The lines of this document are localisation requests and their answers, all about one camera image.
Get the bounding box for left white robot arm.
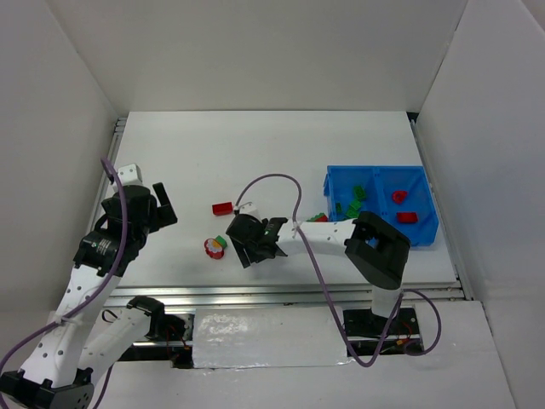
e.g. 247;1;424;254
1;183;177;408

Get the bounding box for blue plastic divided bin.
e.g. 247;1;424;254
324;165;439;247

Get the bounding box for red flower lego piece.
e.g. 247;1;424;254
204;238;225;260

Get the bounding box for red arch lego piece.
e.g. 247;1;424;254
392;190;408;205

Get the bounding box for green lego bricks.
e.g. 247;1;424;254
353;185;367;202

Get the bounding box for red rectangular lego brick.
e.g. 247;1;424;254
211;201;234;216

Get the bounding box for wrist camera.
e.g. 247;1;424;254
117;163;143;186
233;201;261;219

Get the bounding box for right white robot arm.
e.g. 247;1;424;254
227;211;410;319

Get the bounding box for silver tape cover plate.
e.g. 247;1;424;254
192;307;348;369

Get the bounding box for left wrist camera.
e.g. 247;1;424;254
117;163;143;186

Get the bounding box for green small lego brick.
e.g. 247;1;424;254
215;235;227;249

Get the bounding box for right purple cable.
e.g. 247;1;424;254
234;173;442;367

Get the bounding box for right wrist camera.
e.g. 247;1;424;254
233;201;261;219

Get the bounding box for green red layered lego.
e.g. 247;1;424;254
307;213;329;222

